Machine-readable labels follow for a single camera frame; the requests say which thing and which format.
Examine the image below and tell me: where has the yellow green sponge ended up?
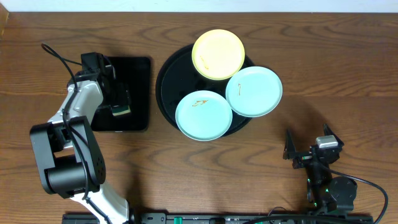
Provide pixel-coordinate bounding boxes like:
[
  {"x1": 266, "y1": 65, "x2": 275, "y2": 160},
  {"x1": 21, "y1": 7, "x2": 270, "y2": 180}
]
[{"x1": 111, "y1": 105, "x2": 131, "y2": 117}]

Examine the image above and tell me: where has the mint plate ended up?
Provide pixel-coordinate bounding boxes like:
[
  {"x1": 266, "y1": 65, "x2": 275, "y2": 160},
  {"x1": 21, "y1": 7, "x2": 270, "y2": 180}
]
[
  {"x1": 175, "y1": 90, "x2": 233, "y2": 141},
  {"x1": 225, "y1": 66, "x2": 283, "y2": 118}
]

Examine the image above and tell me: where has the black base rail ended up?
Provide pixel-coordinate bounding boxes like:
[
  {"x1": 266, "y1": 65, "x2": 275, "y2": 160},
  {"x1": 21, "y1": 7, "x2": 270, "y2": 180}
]
[{"x1": 61, "y1": 213, "x2": 373, "y2": 224}]

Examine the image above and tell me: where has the black rectangular tray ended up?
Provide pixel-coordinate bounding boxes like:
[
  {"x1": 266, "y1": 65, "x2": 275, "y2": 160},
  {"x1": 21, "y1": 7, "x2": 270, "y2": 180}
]
[{"x1": 91, "y1": 57, "x2": 152, "y2": 132}]

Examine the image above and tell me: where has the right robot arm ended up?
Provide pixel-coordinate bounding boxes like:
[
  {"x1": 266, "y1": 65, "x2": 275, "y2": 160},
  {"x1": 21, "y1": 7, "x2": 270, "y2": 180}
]
[{"x1": 283, "y1": 124, "x2": 358, "y2": 214}]

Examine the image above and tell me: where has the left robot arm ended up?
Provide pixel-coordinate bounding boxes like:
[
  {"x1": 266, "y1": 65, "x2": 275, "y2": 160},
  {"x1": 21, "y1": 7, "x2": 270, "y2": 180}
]
[{"x1": 30, "y1": 52, "x2": 131, "y2": 223}]

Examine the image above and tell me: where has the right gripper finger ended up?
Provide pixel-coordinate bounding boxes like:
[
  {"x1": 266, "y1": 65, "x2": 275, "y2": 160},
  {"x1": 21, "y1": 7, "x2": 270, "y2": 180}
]
[
  {"x1": 283, "y1": 130, "x2": 296, "y2": 159},
  {"x1": 323, "y1": 123, "x2": 344, "y2": 146}
]

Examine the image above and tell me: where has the yellow plastic plate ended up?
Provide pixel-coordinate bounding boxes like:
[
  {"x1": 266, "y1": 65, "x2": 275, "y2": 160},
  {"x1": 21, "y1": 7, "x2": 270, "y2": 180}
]
[{"x1": 192, "y1": 29, "x2": 246, "y2": 80}]

